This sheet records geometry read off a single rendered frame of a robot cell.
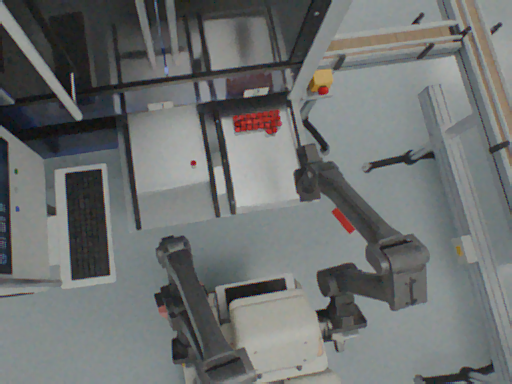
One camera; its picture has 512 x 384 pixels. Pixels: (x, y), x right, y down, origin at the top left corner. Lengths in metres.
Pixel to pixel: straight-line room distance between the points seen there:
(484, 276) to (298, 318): 1.29
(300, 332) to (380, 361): 1.58
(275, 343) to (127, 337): 1.50
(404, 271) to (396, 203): 1.82
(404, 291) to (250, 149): 0.92
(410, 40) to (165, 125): 1.03
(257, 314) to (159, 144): 0.80
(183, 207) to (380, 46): 0.97
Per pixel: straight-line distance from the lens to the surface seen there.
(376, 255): 1.00
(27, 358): 2.74
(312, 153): 1.35
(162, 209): 1.71
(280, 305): 1.25
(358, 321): 1.43
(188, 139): 1.77
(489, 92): 2.11
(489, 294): 2.37
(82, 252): 1.80
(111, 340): 2.63
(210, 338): 1.02
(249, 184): 1.73
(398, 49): 2.02
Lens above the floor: 2.57
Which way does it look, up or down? 75 degrees down
